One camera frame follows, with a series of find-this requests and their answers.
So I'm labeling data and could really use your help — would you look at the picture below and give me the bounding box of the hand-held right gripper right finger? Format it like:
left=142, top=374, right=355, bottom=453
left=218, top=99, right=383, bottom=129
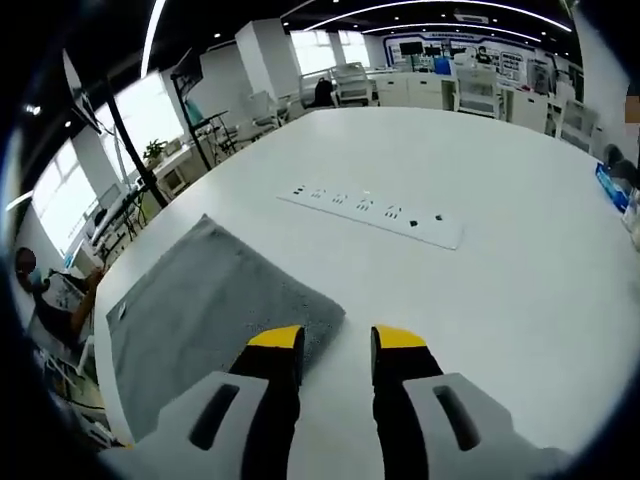
left=369, top=324, right=576, bottom=480

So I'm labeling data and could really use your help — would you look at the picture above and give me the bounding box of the black backpack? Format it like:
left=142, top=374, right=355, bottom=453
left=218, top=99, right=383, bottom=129
left=314, top=79, right=336, bottom=109

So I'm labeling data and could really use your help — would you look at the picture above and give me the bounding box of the grey towel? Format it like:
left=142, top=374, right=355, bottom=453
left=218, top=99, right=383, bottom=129
left=104, top=213, right=348, bottom=447

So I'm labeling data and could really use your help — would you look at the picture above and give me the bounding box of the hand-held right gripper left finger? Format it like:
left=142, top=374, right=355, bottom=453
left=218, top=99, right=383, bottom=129
left=99, top=324, right=307, bottom=480

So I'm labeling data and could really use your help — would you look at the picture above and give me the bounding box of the blue packet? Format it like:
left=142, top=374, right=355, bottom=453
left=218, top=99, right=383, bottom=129
left=594, top=161, right=637, bottom=212

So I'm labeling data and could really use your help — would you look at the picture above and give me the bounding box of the small green plant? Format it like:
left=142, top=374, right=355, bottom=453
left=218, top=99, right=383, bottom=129
left=141, top=138, right=170, bottom=170

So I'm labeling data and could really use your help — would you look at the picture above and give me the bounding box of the white inset power strip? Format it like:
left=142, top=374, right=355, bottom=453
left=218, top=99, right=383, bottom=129
left=276, top=184, right=464, bottom=252

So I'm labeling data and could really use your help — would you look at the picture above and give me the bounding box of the black display stand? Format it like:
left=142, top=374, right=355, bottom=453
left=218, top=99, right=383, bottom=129
left=169, top=47, right=237, bottom=172

